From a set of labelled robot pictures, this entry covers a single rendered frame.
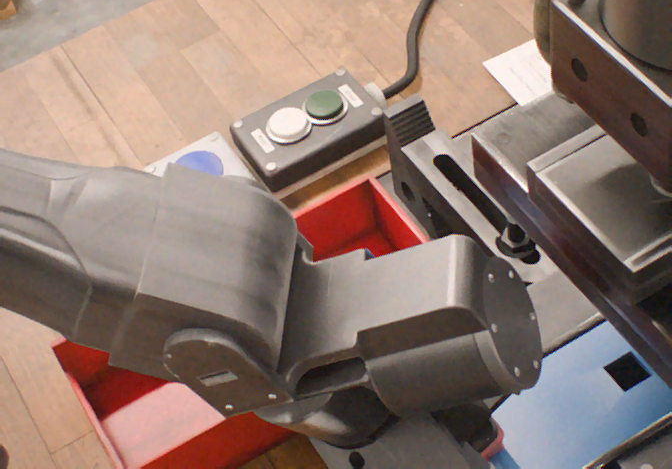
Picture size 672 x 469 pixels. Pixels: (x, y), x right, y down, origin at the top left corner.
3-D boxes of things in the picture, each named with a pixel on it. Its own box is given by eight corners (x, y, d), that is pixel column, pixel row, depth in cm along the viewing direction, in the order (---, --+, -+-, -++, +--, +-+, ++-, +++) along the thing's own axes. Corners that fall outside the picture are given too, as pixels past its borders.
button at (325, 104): (301, 117, 103) (298, 99, 101) (333, 101, 104) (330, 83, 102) (320, 139, 101) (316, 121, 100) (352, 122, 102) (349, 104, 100)
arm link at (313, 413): (428, 312, 62) (352, 270, 56) (440, 430, 59) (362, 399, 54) (305, 345, 65) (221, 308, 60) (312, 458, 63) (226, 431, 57)
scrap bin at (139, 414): (73, 391, 91) (48, 342, 87) (379, 225, 97) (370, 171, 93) (145, 523, 84) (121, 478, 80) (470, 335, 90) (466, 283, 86)
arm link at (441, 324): (541, 269, 60) (412, 103, 52) (542, 436, 54) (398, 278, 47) (326, 328, 65) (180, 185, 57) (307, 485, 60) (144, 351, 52)
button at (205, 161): (166, 180, 101) (160, 163, 99) (212, 157, 101) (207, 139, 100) (189, 213, 98) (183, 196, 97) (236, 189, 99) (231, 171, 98)
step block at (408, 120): (394, 192, 99) (382, 110, 92) (427, 175, 100) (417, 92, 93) (441, 247, 95) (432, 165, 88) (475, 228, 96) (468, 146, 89)
